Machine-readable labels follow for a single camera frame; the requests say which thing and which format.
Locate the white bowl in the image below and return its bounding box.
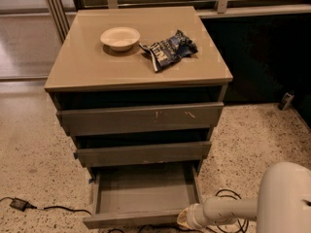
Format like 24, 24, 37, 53
100, 27, 140, 51

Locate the blue chip bag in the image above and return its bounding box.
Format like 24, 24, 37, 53
139, 30, 198, 73

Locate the grey three-drawer cabinet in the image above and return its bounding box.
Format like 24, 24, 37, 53
44, 6, 234, 177

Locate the grey drawer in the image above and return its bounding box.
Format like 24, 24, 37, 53
77, 141, 211, 167
56, 102, 224, 136
84, 162, 201, 229

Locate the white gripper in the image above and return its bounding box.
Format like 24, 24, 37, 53
177, 203, 210, 229

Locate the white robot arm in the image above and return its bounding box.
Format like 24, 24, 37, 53
177, 162, 311, 233

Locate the black looped cable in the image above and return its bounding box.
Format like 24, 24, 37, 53
106, 188, 250, 233

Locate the black power adapter with cable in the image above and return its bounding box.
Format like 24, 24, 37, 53
0, 197, 90, 215

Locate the grey bottom drawer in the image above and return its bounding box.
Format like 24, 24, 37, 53
84, 162, 201, 229

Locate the grey top drawer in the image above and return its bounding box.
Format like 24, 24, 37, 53
56, 102, 224, 136

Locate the grey middle drawer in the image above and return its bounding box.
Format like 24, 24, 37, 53
77, 141, 211, 167

